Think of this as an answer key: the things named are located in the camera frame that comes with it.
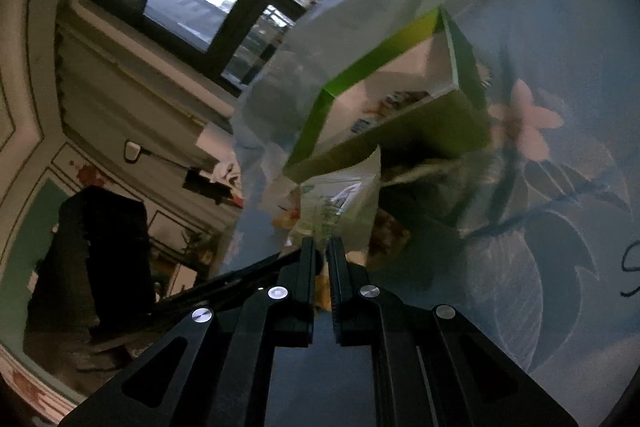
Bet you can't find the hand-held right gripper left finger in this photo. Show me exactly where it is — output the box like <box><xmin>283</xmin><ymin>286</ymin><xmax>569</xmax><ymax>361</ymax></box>
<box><xmin>60</xmin><ymin>237</ymin><xmax>317</xmax><ymax>427</ymax></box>

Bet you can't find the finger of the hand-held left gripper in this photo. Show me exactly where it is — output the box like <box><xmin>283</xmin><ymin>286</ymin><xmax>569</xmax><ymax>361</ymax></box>
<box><xmin>150</xmin><ymin>251</ymin><xmax>302</xmax><ymax>315</ymax></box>

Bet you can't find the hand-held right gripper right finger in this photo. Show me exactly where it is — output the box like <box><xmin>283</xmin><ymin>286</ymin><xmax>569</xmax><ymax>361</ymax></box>
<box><xmin>326</xmin><ymin>237</ymin><xmax>576</xmax><ymax>427</ymax></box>

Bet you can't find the orange clear snack packet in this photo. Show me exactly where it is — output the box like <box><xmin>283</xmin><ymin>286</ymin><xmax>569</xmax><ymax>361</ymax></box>
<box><xmin>370</xmin><ymin>209</ymin><xmax>413</xmax><ymax>270</ymax></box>

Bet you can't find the white green snack packet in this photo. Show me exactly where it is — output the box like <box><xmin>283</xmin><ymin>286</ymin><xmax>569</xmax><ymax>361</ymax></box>
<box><xmin>272</xmin><ymin>146</ymin><xmax>383</xmax><ymax>260</ymax></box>

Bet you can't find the green cardboard box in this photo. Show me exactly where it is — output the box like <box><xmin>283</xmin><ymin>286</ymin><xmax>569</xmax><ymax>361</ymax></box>
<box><xmin>282</xmin><ymin>5</ymin><xmax>493</xmax><ymax>184</ymax></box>

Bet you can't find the potted green plant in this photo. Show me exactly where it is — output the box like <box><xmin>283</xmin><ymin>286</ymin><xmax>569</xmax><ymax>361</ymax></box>
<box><xmin>182</xmin><ymin>229</ymin><xmax>218</xmax><ymax>268</ymax></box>

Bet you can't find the blue floral bedsheet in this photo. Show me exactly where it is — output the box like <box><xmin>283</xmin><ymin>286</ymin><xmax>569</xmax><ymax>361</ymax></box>
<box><xmin>220</xmin><ymin>0</ymin><xmax>640</xmax><ymax>408</ymax></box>

